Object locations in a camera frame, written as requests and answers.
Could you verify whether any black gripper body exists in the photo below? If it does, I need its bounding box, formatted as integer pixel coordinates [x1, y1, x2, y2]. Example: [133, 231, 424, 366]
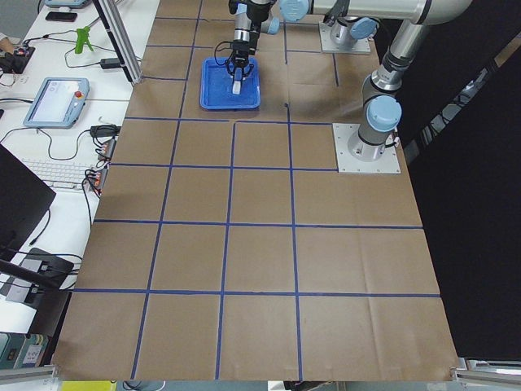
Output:
[228, 40, 251, 77]

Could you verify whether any white block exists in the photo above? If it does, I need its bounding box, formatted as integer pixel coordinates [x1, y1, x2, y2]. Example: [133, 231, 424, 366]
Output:
[232, 81, 241, 94]

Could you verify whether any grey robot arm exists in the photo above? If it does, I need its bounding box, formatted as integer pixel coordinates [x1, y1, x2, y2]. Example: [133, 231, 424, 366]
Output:
[279, 0, 471, 162]
[224, 1, 379, 83]

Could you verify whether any blue plastic tray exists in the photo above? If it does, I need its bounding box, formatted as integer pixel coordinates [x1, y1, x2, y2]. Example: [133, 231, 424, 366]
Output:
[199, 57, 261, 111]

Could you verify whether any black power adapter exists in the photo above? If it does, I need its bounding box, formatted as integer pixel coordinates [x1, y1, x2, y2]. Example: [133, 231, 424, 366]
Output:
[99, 58, 121, 70]

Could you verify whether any black power brick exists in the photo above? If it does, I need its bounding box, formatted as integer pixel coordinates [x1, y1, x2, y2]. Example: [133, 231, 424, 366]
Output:
[90, 124, 121, 138]

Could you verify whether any green plastic clamp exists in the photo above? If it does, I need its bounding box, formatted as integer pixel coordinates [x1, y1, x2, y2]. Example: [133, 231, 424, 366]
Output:
[74, 26, 94, 55]

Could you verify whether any teach pendant with screen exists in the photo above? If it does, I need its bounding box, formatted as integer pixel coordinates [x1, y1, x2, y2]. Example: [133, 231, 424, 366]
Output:
[23, 77, 90, 129]

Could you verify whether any black smartphone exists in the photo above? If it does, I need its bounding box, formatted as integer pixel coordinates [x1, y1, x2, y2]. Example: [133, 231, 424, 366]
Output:
[46, 11, 78, 23]

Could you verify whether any brown paper table mat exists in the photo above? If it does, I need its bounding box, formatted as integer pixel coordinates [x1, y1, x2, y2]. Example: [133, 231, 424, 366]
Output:
[53, 1, 457, 381]

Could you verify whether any white keyboard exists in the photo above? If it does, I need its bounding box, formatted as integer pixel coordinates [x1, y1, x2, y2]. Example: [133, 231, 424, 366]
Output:
[21, 158, 98, 191]

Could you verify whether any black monitor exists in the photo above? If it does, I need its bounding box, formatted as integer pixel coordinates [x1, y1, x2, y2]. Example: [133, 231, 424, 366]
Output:
[0, 146, 55, 261]

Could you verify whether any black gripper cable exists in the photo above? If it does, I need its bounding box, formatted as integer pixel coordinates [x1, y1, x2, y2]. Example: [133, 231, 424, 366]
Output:
[213, 39, 237, 68]

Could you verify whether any aluminium frame post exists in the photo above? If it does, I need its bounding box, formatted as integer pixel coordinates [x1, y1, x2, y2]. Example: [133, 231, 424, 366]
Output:
[93, 0, 142, 86]

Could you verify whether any usb hub with cables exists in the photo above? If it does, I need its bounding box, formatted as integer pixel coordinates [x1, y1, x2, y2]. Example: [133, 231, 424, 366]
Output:
[96, 138, 116, 161]

